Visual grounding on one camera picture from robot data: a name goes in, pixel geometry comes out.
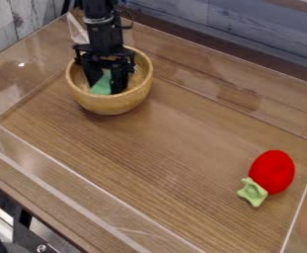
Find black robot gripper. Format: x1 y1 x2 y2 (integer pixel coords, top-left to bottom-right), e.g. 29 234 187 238
72 19 136 95

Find green rectangular block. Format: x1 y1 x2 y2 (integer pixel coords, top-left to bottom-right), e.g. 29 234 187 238
88 68 112 96

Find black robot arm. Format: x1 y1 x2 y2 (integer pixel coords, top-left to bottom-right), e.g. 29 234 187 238
72 0 136 95

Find brown wooden bowl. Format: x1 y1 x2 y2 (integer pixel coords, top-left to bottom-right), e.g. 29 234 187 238
64 45 153 116

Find red plush ball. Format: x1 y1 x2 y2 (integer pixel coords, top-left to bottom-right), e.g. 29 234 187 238
248 150 295 195

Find small green plastic toy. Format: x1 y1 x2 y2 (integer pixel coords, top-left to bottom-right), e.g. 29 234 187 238
237 177 267 208

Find black metal table frame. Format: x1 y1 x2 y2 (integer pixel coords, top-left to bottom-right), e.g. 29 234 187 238
12 204 73 253

